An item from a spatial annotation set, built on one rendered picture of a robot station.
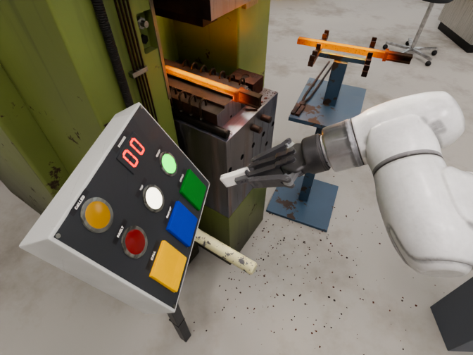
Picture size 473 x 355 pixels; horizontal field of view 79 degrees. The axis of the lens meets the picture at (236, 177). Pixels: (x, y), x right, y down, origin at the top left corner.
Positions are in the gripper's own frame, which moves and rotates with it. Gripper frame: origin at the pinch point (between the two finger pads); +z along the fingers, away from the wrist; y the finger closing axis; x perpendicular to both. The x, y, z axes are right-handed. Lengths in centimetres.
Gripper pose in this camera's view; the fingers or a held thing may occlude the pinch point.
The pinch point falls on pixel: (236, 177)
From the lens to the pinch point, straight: 64.6
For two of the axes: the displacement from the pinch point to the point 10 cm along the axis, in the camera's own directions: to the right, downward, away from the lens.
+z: -8.6, 2.5, 4.5
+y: 1.4, -7.3, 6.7
